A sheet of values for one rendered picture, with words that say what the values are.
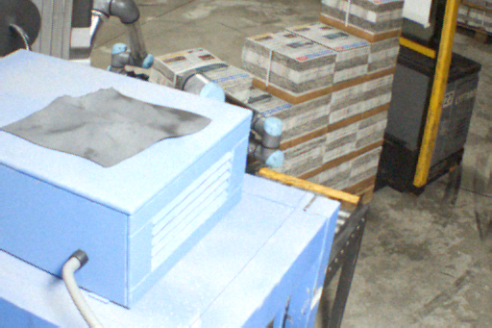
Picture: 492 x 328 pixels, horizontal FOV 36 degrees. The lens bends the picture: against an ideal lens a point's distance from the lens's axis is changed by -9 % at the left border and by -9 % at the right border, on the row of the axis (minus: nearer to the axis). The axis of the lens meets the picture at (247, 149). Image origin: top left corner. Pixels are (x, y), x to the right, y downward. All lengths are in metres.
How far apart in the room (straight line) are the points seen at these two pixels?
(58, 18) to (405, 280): 2.33
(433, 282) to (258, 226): 2.81
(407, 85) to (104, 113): 3.75
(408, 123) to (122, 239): 4.01
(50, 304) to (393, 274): 3.17
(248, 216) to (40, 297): 0.51
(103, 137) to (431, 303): 3.00
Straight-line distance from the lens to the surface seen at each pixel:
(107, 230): 1.29
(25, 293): 1.39
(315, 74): 4.04
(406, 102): 5.14
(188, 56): 3.77
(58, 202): 1.33
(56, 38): 3.09
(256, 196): 1.72
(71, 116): 1.49
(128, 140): 1.42
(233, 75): 3.63
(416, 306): 4.15
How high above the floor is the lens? 2.40
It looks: 26 degrees down
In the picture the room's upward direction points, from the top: 7 degrees clockwise
